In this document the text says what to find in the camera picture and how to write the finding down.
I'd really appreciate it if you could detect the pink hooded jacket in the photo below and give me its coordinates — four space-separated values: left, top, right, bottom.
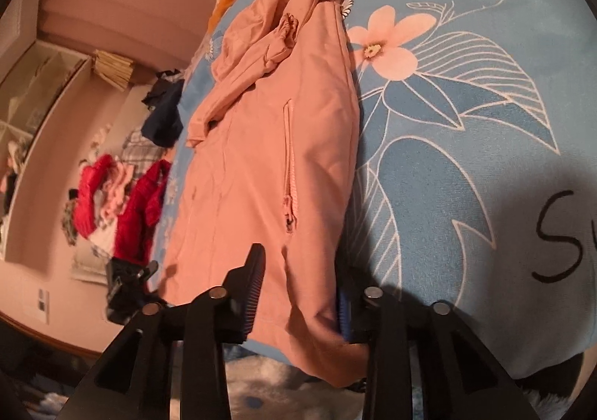
159 0 367 387

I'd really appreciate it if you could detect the red garment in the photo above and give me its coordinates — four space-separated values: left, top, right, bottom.
72 154 171 266

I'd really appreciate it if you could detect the light pink garment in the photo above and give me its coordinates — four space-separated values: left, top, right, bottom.
87 159 135 259

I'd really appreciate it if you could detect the plaid shirt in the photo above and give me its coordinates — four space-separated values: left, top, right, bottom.
121 127 165 180

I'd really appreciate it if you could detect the navy blue garment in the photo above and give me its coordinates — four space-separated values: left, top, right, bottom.
141 69 184 148

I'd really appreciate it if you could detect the white wardrobe shelf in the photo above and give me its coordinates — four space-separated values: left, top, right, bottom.
1 41 91 263

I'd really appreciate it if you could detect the blue floral bed sheet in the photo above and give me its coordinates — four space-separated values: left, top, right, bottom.
150 0 596 379

